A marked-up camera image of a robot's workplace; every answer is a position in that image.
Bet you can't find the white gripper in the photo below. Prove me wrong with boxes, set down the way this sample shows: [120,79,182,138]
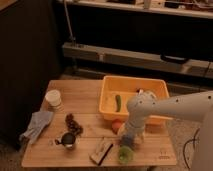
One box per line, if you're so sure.
[117,117,146,144]

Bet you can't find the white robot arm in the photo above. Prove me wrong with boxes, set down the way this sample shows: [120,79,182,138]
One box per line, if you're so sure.
[118,91,213,171]

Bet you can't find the green cup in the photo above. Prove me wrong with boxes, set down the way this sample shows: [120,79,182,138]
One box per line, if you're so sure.
[118,146,134,164]

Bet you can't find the black metal cup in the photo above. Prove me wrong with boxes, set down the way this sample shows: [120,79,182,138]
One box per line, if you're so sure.
[55,132,76,149]

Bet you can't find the white paper cup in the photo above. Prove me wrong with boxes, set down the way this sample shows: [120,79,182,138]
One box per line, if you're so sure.
[45,89,62,108]

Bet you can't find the orange fruit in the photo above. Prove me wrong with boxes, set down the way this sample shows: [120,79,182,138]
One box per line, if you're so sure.
[111,119,123,134]

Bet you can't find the wooden block brush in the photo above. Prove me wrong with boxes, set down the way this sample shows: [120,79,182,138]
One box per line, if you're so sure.
[89,138,113,166]

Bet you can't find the green pepper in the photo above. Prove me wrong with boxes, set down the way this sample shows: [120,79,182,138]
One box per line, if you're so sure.
[115,95,121,112]

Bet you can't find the yellow plastic bin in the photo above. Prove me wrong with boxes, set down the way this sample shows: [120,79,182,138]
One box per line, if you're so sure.
[99,76,169,121]

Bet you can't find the brown pine cone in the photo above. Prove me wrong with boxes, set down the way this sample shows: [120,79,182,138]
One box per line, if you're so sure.
[65,114,83,135]

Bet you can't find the grey cloth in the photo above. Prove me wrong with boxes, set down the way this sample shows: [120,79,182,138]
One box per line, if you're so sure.
[19,110,53,144]

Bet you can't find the metal pole stand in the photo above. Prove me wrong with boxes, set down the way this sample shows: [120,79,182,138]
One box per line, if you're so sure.
[63,0,76,46]

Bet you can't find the wooden shelf with clutter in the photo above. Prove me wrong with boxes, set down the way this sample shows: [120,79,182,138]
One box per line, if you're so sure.
[57,0,213,19]

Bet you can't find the black cables on floor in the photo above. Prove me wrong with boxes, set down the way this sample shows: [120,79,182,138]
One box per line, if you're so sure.
[182,128,202,162]

